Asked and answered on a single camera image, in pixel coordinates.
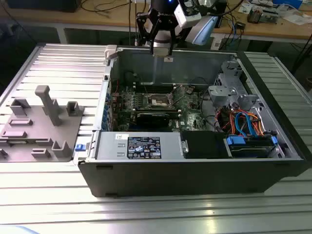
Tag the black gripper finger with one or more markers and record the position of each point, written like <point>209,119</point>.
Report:
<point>152,48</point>
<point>170,48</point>

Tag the small CPU plate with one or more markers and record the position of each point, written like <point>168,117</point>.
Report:
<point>162,51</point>

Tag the CPU socket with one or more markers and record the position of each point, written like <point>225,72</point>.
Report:
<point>158,101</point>

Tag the black round plastic part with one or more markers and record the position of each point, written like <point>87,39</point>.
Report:
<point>129,77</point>

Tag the pale blue teach pendant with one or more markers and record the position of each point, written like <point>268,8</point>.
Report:
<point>204,31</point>

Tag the white labelled adapter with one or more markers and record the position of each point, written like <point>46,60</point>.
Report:
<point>216,44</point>

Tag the round coin battery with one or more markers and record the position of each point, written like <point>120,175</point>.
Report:
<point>189,91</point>

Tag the tall black desktop box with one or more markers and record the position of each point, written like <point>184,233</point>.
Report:
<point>220,14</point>

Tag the long wooden desk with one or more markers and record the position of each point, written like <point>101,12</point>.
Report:
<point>102,18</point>

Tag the green motherboard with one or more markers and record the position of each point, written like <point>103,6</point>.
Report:
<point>187,104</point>

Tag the installed RAM stick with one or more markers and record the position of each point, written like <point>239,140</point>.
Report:
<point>174,114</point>

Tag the silver metal drive cage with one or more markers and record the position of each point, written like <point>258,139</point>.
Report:
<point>220,92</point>

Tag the black graphics card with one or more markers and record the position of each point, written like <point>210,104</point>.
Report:
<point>152,120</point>

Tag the small black box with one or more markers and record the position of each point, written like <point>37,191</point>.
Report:
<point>240,25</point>

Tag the copper finned cooler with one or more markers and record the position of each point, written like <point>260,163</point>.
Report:
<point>254,15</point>

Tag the black drive bay box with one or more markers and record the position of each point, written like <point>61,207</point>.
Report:
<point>202,145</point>

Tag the green circuit device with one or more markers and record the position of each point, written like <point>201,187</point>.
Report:
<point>270,17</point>

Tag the grey power supply unit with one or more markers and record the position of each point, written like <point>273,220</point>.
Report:
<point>107,146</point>

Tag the large black equipment box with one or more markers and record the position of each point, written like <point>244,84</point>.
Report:
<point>44,5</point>

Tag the small blue latch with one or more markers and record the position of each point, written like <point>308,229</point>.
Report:
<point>79,147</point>

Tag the blue cardboard box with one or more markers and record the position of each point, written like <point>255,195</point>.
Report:
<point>287,3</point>

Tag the white paper sheets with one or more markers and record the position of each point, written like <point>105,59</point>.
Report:
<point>296,19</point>

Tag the black open PC case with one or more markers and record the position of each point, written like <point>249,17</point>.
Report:
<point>170,178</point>

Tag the hard disk in blue carrier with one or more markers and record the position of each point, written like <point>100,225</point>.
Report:
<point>251,150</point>

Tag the grey plastic parts rack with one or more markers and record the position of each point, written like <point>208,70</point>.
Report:
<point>36,136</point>

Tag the pale blue plastic object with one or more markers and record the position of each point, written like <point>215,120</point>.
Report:
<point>14,230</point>

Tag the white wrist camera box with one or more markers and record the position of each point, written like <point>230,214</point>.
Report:
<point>186,18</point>

